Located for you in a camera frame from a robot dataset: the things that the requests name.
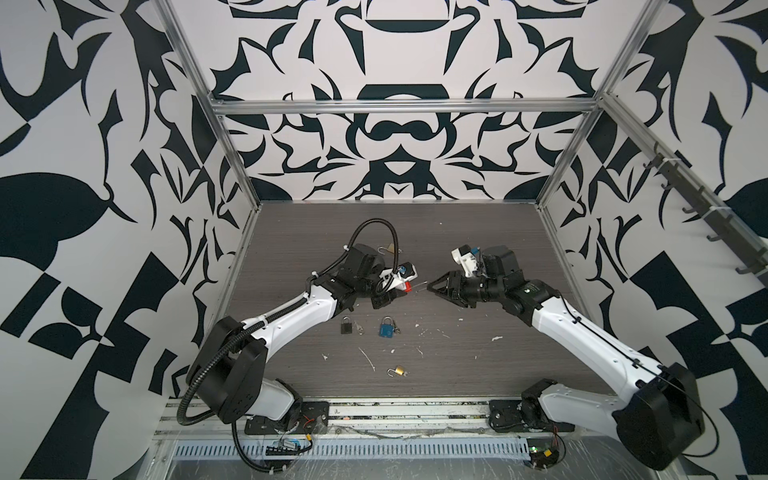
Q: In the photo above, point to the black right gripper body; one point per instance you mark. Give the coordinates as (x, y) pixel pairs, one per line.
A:
(482, 289)

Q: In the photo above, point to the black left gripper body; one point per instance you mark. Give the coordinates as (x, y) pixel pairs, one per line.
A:
(367, 287)

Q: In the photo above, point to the blue padlock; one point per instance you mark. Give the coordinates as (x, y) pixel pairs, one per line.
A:
(388, 327)

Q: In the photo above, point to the small black padlock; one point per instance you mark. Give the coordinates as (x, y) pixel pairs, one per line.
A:
(346, 326)

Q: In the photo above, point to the small brass padlock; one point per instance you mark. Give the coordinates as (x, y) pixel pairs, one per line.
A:
(397, 372)
(389, 249)

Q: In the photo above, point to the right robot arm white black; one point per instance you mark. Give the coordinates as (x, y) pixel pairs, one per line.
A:
(653, 410)

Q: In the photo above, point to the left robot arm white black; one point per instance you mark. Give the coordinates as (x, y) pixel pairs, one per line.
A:
(227, 378)

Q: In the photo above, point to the left circuit board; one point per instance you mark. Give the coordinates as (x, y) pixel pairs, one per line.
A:
(290, 447)

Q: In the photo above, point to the circuit board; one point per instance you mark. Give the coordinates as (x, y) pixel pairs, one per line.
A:
(290, 447)
(546, 456)

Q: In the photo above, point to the right circuit board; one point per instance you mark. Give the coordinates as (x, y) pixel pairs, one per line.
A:
(546, 456)

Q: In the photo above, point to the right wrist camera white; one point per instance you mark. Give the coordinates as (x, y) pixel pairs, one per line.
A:
(468, 259)

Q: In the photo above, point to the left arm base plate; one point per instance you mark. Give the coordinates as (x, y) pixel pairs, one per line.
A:
(301, 418)

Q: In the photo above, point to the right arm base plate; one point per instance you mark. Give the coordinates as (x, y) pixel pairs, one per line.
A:
(507, 416)

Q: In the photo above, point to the white slotted cable duct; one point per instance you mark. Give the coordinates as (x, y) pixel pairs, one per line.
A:
(509, 448)

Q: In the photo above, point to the black coat hook rail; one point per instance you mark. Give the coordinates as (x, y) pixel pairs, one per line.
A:
(702, 203)

